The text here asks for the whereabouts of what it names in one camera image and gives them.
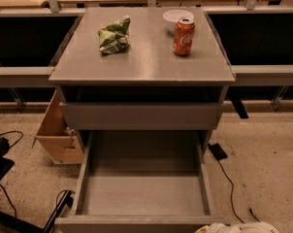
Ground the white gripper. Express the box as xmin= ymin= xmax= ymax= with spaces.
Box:
xmin=194 ymin=223 xmax=242 ymax=233

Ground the grey drawer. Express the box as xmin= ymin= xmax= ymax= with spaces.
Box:
xmin=60 ymin=102 xmax=222 ymax=130
xmin=55 ymin=131 xmax=229 ymax=233

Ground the grey top drawer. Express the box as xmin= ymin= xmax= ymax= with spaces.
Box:
xmin=60 ymin=102 xmax=222 ymax=130

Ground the grey drawer cabinet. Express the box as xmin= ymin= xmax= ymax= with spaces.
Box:
xmin=49 ymin=6 xmax=236 ymax=153

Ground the black power adapter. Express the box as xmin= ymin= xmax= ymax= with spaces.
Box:
xmin=208 ymin=144 xmax=228 ymax=161

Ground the cardboard box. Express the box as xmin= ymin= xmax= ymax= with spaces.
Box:
xmin=35 ymin=92 xmax=83 ymax=164

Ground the orange soda can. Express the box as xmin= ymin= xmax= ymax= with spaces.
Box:
xmin=173 ymin=17 xmax=195 ymax=56

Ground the black stand base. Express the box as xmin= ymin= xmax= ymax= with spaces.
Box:
xmin=0 ymin=189 xmax=74 ymax=233

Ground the green chip bag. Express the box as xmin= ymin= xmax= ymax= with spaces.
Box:
xmin=97 ymin=16 xmax=131 ymax=54

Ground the white bowl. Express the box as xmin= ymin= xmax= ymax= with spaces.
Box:
xmin=163 ymin=9 xmax=194 ymax=34

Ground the black adapter cable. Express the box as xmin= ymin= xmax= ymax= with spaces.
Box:
xmin=217 ymin=160 xmax=261 ymax=225

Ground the grey metal rail frame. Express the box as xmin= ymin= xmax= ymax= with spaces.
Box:
xmin=0 ymin=0 xmax=293 ymax=87

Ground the black floor cable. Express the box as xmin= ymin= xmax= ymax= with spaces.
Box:
xmin=0 ymin=116 xmax=24 ymax=218

